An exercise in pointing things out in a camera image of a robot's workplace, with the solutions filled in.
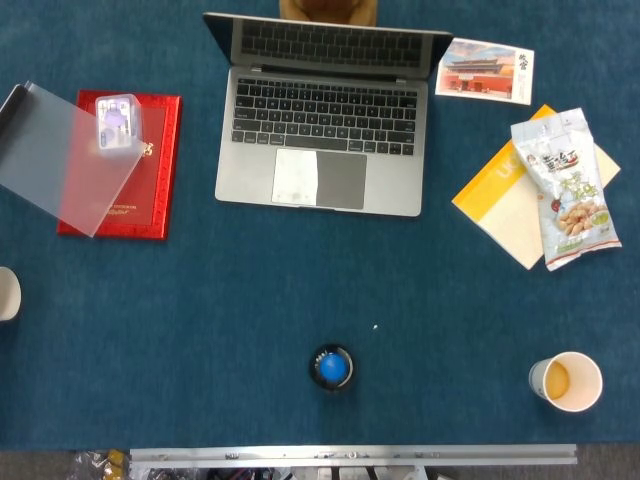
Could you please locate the red certificate book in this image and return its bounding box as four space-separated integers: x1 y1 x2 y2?
56 89 184 243

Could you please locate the brown plush toy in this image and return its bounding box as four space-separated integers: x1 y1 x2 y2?
278 0 379 26

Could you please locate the silver peanut snack bag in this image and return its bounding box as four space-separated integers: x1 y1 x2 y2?
509 107 623 273

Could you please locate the silver laptop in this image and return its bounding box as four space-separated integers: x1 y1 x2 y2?
202 12 455 218

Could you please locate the yellow and cream booklet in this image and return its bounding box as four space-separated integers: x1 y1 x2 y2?
451 103 622 272

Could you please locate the aluminium profile rail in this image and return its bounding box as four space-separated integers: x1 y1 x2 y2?
128 443 579 471

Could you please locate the blue ball in black holder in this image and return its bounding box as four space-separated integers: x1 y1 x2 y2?
308 343 356 394

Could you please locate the palace photo postcard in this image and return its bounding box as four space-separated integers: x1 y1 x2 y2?
434 37 536 107

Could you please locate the translucent plastic sheet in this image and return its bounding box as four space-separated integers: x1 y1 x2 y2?
0 80 146 238

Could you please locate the small clear plastic box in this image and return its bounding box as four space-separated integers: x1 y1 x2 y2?
94 92 145 158

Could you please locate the cream paper cup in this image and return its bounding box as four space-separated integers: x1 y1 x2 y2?
0 266 23 322

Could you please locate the blue felt table cover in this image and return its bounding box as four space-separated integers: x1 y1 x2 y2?
0 0 640 451

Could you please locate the bundle of dark cables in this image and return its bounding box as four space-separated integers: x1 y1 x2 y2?
144 467 281 480

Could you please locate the paper cup with orange liquid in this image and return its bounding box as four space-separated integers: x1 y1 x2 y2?
528 351 604 414

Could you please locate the clear bag with yellow parts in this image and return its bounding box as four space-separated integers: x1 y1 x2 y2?
69 449 132 480

